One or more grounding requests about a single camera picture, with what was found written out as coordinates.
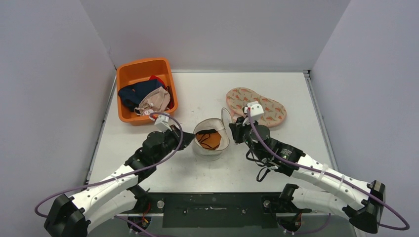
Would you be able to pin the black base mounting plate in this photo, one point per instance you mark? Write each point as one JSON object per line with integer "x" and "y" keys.
{"x": 215, "y": 210}

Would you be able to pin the red garment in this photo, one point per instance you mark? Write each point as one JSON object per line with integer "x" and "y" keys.
{"x": 166, "y": 87}

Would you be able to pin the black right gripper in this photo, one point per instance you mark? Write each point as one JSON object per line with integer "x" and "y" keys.
{"x": 239, "y": 130}

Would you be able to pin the navy blue garment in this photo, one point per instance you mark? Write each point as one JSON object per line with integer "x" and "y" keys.
{"x": 132, "y": 95}

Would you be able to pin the orange plastic bin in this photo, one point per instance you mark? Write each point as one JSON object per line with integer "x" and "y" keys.
{"x": 141, "y": 70}

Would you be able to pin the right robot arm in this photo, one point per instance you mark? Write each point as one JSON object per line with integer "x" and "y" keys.
{"x": 361, "y": 203}

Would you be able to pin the beige bra in bin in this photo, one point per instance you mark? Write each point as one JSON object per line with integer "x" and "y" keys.
{"x": 156, "y": 101}

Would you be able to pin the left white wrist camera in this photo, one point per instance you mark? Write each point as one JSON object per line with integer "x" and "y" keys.
{"x": 162, "y": 123}

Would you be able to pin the white mesh laundry bag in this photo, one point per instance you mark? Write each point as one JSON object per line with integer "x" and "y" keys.
{"x": 211, "y": 137}

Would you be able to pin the carrot print bra case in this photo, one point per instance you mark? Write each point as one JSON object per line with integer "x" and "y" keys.
{"x": 237, "y": 98}

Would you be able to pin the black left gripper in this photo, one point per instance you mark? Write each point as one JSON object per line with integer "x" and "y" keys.
{"x": 175, "y": 134}

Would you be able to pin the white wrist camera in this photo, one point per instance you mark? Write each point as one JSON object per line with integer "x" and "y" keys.
{"x": 253, "y": 111}
{"x": 162, "y": 123}

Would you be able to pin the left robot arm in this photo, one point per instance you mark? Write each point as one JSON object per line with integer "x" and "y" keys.
{"x": 77, "y": 215}

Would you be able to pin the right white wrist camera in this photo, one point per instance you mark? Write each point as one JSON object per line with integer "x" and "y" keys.
{"x": 253, "y": 111}

